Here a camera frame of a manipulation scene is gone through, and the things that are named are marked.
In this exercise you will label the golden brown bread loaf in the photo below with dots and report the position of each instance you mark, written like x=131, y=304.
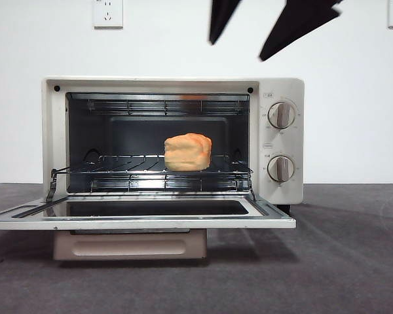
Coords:
x=188, y=152

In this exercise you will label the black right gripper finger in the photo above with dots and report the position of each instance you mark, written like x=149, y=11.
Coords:
x=222, y=16
x=298, y=26

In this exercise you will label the white Toshiba toaster oven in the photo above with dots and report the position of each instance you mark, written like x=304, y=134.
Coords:
x=281, y=88

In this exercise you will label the round white oven knob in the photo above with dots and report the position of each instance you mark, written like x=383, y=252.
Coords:
x=281, y=115
x=281, y=168

